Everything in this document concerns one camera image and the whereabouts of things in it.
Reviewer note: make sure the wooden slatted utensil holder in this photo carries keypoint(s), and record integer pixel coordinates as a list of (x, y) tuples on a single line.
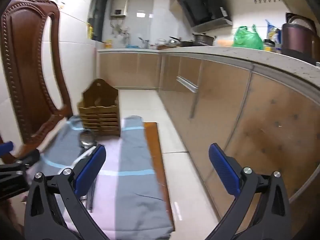
[(100, 121)]

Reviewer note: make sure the grey striped towel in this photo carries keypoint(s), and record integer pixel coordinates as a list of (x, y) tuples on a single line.
[(135, 160)]

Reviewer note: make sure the metal kettle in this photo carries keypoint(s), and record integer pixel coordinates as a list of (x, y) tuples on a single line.
[(161, 42)]

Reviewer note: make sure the carved wooden chair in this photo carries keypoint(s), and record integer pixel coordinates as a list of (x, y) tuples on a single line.
[(22, 80)]

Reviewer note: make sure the green plastic bag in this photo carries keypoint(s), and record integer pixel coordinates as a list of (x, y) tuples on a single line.
[(247, 38)]

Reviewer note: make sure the white water heater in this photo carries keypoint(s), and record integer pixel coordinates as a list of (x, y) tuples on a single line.
[(120, 5)]

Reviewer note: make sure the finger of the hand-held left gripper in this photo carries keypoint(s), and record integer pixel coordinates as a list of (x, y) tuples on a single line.
[(5, 149), (28, 158)]

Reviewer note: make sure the blue basin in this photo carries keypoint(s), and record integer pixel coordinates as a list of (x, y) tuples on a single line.
[(132, 46)]

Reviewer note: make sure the bundle of black chopsticks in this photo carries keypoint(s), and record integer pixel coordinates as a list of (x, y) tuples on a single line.
[(90, 202)]

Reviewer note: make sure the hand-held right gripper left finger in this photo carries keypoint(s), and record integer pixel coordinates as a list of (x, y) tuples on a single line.
[(90, 171)]

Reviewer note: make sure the yellow bottle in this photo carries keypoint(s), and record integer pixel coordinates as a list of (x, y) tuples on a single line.
[(89, 31)]

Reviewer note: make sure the metal faucet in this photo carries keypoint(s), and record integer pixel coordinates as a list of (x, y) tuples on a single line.
[(143, 42)]

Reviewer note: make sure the dark cooking pot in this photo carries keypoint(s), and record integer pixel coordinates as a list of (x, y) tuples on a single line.
[(203, 39)]

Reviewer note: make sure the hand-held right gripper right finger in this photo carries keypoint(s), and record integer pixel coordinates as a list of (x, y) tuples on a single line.
[(223, 171)]

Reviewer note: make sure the metal spoon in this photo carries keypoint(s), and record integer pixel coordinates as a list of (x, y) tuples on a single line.
[(88, 146)]

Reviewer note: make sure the brown rice cooker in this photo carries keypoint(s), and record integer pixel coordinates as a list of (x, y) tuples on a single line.
[(297, 38)]

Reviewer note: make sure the black range hood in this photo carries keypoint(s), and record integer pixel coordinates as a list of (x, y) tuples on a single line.
[(202, 2)]

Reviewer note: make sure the dark window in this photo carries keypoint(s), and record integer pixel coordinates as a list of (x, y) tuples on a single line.
[(98, 12)]

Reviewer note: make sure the blue yellow packet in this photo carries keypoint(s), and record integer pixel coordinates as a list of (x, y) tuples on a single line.
[(273, 33)]

